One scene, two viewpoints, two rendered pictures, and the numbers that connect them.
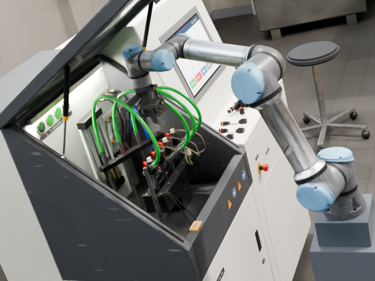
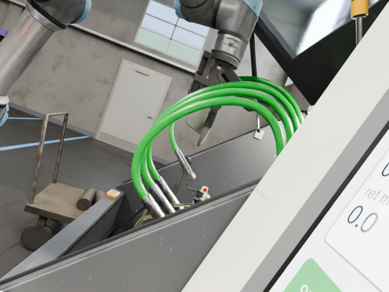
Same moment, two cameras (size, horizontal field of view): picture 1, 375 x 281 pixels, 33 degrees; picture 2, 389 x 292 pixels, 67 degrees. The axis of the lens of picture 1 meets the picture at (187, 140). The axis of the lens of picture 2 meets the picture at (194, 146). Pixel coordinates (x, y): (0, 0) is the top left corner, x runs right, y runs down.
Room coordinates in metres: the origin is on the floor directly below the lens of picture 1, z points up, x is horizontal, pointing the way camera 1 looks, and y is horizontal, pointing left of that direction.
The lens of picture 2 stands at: (2.82, -0.23, 1.25)
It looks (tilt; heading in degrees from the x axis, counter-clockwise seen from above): 4 degrees down; 151
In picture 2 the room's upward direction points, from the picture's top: 21 degrees clockwise
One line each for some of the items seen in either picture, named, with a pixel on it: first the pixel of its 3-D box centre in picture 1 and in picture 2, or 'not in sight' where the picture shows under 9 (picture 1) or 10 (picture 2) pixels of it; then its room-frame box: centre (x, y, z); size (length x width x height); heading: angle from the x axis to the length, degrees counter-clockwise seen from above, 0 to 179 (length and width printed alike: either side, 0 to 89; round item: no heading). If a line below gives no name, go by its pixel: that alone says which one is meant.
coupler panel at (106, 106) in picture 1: (112, 115); not in sight; (2.57, 0.28, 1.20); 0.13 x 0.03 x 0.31; 152
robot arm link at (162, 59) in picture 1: (159, 58); (198, 3); (2.15, 0.02, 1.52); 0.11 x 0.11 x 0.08; 48
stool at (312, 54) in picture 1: (323, 93); not in sight; (4.18, -1.03, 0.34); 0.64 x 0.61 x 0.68; 138
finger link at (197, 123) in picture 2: (157, 124); (198, 124); (2.22, 0.09, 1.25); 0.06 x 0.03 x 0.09; 62
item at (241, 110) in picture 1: (243, 101); not in sight; (2.82, -0.31, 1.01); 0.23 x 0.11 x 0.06; 152
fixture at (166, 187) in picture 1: (173, 188); not in sight; (2.34, 0.11, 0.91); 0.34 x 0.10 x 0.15; 152
